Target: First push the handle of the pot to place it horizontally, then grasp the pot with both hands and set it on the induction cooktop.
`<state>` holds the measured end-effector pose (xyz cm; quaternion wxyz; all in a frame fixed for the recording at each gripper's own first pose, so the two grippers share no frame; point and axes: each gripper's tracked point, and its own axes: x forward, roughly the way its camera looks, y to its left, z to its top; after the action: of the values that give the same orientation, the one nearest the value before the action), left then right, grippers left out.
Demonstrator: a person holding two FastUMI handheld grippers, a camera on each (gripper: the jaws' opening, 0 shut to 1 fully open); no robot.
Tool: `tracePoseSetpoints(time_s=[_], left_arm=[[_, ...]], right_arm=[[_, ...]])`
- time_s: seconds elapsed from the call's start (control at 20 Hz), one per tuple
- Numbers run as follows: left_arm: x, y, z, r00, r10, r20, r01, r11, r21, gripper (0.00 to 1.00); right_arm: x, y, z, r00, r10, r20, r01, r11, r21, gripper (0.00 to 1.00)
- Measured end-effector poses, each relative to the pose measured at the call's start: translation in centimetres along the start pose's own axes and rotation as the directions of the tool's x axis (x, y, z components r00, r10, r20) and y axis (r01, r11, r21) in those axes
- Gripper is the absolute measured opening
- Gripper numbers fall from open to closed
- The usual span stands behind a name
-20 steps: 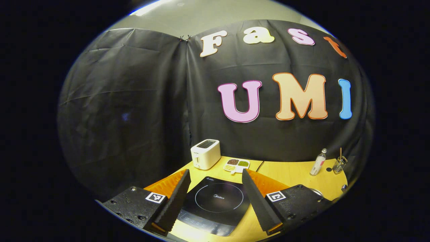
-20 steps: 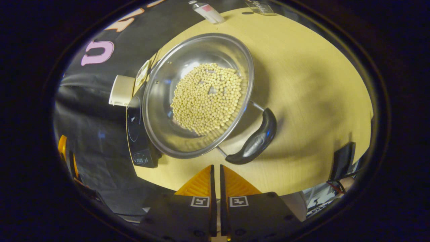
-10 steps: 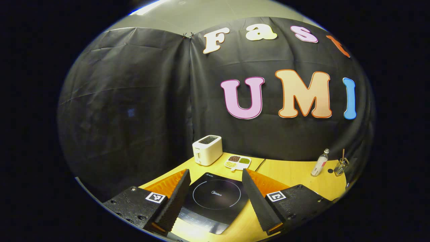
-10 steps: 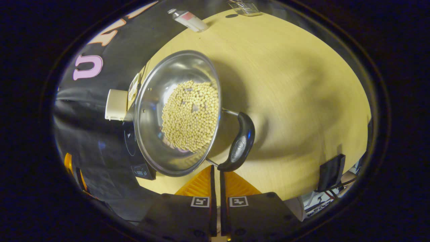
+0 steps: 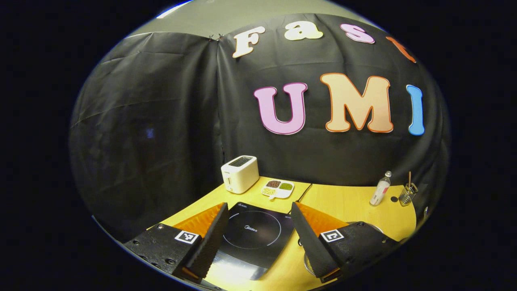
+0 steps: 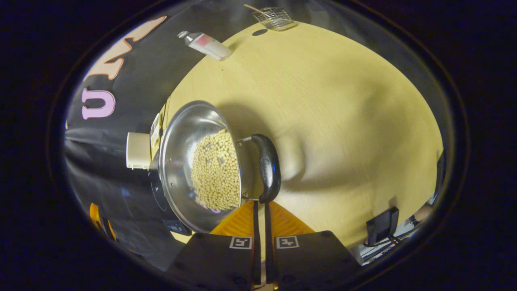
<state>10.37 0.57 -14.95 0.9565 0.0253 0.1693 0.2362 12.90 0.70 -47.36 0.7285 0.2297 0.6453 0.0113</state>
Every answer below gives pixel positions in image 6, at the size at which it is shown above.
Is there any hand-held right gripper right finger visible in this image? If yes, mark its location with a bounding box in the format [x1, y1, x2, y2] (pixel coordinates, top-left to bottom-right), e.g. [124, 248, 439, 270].
[265, 201, 362, 290]

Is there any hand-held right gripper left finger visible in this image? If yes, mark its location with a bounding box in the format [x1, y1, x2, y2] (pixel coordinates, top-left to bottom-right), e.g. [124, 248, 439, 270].
[168, 201, 262, 290]

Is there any black induction cooktop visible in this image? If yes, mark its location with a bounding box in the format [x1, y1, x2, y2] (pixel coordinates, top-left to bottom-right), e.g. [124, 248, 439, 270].
[149, 160, 192, 237]

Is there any steel pot with black handle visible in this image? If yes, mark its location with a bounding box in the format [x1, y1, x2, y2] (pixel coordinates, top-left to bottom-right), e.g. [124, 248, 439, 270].
[159, 100, 282, 234]

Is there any white toaster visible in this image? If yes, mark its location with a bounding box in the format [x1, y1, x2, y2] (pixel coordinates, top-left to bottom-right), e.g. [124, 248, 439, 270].
[126, 131, 152, 170]

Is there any white divided dish of beans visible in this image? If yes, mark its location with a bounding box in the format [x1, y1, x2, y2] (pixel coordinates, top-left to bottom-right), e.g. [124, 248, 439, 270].
[150, 113, 163, 148]

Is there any black backdrop cloth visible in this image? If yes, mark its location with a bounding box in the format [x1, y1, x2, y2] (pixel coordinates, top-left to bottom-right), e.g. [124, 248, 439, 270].
[64, 0, 344, 272]

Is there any small white bottle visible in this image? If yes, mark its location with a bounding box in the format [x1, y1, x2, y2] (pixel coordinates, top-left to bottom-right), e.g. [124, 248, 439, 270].
[177, 31, 233, 61]

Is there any wire mesh basket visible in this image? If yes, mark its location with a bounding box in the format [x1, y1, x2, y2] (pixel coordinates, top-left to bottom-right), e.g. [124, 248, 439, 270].
[252, 7, 297, 32]

